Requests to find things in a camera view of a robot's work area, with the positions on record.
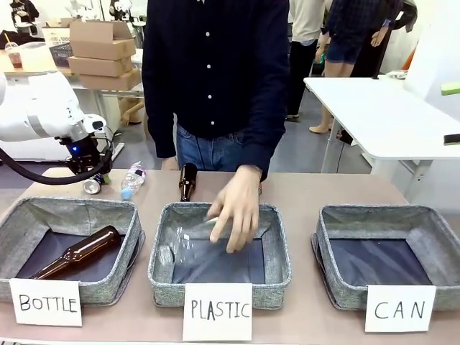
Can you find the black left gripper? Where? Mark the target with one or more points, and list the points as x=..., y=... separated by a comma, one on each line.
x=85, y=154

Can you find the silver crushed drink can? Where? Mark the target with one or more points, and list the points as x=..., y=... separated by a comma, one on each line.
x=92, y=186

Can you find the clear crushed plastic bottle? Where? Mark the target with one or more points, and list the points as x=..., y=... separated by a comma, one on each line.
x=183, y=240

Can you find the person's right forearm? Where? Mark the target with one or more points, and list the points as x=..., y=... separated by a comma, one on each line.
x=160, y=118

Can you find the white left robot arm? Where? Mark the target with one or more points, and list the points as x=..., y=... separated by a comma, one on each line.
x=32, y=108

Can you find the person's left forearm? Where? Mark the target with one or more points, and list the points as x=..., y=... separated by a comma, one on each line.
x=267, y=140

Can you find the grey basket labelled bottle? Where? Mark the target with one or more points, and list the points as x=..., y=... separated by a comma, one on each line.
x=90, y=215

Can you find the grey basket labelled plastic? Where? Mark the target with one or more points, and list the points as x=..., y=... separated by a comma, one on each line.
x=276, y=251

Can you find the white paper sign CAN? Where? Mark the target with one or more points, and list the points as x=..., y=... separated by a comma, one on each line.
x=399, y=309

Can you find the grey basket labelled can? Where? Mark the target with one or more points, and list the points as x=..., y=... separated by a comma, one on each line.
x=442, y=237

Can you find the person's right hand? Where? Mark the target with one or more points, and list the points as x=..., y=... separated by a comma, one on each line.
x=169, y=164

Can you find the person's left hand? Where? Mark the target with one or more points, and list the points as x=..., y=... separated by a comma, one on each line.
x=237, y=208

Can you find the clear bottle with blue cap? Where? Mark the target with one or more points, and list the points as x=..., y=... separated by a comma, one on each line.
x=133, y=178

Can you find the brown glass bottle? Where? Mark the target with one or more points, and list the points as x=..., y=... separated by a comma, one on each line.
x=187, y=181
x=77, y=251

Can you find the flat closed cardboard box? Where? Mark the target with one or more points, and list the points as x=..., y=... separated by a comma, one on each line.
x=98, y=66
x=111, y=81

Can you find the person's blue jeans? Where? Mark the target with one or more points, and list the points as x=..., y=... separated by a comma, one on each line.
x=212, y=152

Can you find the black plastic crate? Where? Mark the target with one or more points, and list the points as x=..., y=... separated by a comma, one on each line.
x=60, y=54

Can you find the open cardboard box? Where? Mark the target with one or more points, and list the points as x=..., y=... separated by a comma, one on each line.
x=100, y=43

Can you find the white paper sign BOTTLE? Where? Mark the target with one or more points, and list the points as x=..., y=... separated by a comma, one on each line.
x=46, y=302

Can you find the iced drink plastic cup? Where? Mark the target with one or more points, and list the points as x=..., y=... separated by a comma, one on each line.
x=14, y=57

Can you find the white plastic crate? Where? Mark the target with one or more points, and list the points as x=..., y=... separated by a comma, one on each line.
x=56, y=36

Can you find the person's dark shirt torso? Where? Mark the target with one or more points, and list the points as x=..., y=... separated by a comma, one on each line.
x=215, y=64

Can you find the white paper sign PLASTIC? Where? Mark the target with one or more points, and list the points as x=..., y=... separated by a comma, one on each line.
x=217, y=312

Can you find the seated person in black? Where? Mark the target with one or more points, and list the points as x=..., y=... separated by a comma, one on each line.
x=22, y=14

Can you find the bystander in beige top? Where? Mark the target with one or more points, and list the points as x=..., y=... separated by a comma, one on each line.
x=305, y=54

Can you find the bystander in plaid shirt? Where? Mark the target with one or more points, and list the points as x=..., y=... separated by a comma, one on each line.
x=345, y=36

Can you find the white side table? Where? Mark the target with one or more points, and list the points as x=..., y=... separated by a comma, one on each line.
x=381, y=118

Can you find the bystander in black clothes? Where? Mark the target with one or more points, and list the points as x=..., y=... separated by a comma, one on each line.
x=377, y=54

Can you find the black block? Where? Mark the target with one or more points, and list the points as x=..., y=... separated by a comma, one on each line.
x=452, y=139

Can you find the white leaning board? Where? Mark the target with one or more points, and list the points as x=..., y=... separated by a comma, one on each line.
x=435, y=50

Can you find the green block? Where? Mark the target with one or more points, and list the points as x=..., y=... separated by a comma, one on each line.
x=451, y=88

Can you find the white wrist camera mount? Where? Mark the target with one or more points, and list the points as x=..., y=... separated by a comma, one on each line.
x=96, y=125

